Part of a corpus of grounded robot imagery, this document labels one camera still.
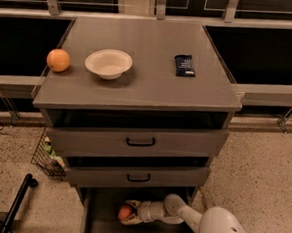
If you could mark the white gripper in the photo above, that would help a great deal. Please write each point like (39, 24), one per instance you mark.
(144, 211)

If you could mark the red apple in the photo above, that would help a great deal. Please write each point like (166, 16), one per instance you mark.
(124, 212)

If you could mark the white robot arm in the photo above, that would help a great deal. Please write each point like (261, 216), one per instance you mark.
(174, 210)

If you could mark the grey bottom drawer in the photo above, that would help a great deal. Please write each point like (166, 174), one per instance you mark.
(101, 208)

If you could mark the grey drawer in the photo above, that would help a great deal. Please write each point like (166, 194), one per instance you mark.
(137, 176)
(101, 208)
(137, 142)

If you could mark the grey middle drawer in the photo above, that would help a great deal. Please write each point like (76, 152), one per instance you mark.
(137, 176)

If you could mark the grey top drawer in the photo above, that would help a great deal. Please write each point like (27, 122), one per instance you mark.
(137, 142)

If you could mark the grey drawer cabinet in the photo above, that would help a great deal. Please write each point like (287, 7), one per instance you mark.
(149, 95)

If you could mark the black metal stand leg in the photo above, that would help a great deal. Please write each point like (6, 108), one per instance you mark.
(28, 182)

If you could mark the white bowl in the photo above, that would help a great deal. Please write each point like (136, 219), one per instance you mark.
(108, 64)

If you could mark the dark blue snack bar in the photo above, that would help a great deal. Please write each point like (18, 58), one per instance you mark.
(184, 66)

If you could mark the orange fruit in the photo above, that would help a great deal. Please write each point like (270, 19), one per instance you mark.
(58, 60)

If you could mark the black wire basket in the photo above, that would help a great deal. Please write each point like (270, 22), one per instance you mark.
(45, 158)

